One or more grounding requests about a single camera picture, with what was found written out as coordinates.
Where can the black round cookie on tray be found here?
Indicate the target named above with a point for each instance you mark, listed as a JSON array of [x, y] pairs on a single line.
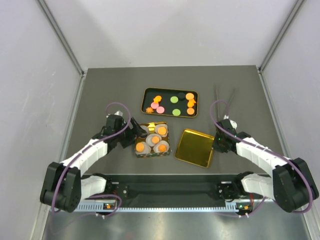
[[181, 96]]

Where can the orange bird cookie right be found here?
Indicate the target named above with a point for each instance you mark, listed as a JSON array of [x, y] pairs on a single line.
[[191, 103]]

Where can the orange star cookie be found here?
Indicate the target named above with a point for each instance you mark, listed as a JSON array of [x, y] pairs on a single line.
[[149, 110]]

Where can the black rectangular tray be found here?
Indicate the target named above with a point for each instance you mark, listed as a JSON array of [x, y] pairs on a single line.
[[166, 93]]

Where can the orange flower cookie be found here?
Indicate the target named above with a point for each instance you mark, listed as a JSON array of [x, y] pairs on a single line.
[[155, 139]]

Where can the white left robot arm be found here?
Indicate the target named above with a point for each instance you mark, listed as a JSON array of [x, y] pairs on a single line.
[[64, 186]]

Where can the white paper cup bottom left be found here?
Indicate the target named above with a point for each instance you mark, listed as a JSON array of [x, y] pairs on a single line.
[[147, 149]]

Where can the gold square tin lid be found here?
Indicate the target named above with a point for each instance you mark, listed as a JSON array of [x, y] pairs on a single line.
[[195, 148]]

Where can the orange bird cookie left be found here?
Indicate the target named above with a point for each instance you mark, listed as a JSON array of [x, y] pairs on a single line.
[[157, 99]]

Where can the orange round cookie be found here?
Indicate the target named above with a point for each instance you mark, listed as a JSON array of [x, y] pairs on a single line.
[[162, 131], [190, 111], [189, 96], [140, 147]]

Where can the gold square cookie tin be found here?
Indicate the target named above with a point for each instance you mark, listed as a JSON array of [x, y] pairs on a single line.
[[151, 127]]

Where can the green round cookie upper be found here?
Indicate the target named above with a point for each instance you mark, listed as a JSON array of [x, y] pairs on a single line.
[[174, 99]]

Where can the green round cookie lower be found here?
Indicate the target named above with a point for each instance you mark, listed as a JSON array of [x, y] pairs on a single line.
[[176, 112]]

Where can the pink round cookie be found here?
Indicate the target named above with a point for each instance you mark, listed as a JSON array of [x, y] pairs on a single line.
[[154, 105], [160, 109]]

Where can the white paper cup centre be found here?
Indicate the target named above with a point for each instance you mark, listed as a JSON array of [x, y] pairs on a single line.
[[148, 139]]

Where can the orange spiky cookie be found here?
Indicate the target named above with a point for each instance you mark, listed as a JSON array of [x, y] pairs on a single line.
[[162, 148]]

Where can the orange bird cookie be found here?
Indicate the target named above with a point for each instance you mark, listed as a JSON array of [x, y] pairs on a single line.
[[191, 103], [157, 99]]

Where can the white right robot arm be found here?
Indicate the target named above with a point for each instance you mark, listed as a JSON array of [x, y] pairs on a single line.
[[289, 182]]

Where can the white paper cup top left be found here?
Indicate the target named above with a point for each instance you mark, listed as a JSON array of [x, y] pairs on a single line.
[[146, 131]]

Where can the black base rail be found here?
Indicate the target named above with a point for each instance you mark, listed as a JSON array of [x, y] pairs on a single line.
[[175, 190]]

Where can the green round cookie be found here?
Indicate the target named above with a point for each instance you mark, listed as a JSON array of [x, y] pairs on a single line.
[[176, 112], [174, 99]]

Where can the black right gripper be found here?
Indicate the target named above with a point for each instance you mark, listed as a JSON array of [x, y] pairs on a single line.
[[215, 145]]

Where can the white paper cup bottom right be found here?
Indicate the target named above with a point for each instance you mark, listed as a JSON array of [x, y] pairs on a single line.
[[162, 142]]

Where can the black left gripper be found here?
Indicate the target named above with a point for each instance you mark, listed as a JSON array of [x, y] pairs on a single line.
[[134, 133]]

